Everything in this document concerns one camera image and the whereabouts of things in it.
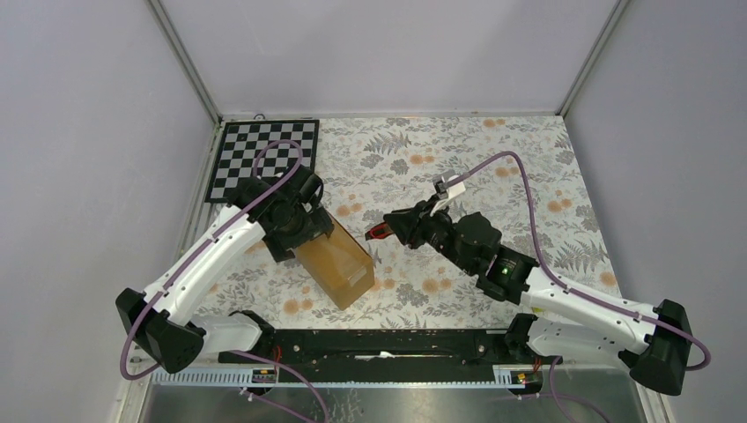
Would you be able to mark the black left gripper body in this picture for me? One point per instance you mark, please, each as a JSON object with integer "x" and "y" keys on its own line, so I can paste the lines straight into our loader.
{"x": 301, "y": 227}

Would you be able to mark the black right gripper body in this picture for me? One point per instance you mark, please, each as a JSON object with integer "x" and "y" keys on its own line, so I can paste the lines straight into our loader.
{"x": 440, "y": 233}

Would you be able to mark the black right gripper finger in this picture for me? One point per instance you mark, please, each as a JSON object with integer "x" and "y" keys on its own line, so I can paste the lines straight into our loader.
{"x": 411, "y": 237}
{"x": 404, "y": 221}

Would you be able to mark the red black utility knife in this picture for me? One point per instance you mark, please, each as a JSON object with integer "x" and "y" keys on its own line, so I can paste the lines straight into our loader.
{"x": 378, "y": 232}

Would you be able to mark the brown cardboard express box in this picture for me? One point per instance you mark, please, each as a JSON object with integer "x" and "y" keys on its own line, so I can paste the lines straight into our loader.
{"x": 339, "y": 265}

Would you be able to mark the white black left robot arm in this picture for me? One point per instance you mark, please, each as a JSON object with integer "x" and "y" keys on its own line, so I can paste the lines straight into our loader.
{"x": 162, "y": 320}

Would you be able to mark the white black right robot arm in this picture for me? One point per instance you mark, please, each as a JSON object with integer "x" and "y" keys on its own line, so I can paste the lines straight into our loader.
{"x": 650, "y": 342}

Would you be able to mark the floral patterned table mat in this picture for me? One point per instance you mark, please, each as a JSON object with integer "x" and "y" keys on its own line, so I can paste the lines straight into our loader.
{"x": 526, "y": 174}

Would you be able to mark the black white checkerboard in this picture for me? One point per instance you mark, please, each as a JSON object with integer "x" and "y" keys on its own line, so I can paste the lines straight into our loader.
{"x": 241, "y": 142}

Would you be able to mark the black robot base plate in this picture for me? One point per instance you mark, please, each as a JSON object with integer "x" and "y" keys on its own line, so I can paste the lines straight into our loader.
{"x": 397, "y": 356}

